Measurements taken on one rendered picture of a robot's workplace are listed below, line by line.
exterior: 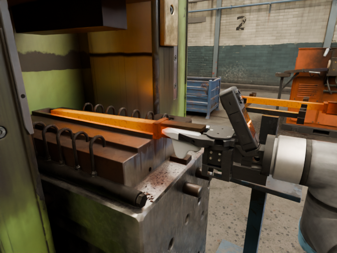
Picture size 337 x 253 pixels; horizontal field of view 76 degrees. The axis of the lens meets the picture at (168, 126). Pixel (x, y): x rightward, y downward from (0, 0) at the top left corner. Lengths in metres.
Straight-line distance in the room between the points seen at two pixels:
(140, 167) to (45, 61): 0.54
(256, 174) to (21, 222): 0.42
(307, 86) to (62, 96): 3.49
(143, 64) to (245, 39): 7.49
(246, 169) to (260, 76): 7.66
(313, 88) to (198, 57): 5.52
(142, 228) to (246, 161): 0.21
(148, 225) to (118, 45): 0.59
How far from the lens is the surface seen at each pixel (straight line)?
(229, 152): 0.39
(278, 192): 0.85
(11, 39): 0.41
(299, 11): 8.01
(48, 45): 0.86
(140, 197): 0.37
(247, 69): 8.12
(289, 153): 0.38
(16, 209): 0.47
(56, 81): 0.87
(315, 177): 0.39
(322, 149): 0.39
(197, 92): 4.21
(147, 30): 0.74
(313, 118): 3.97
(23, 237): 0.51
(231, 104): 0.38
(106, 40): 0.84
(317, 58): 3.88
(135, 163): 0.42
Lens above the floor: 1.16
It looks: 18 degrees down
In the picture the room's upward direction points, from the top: straight up
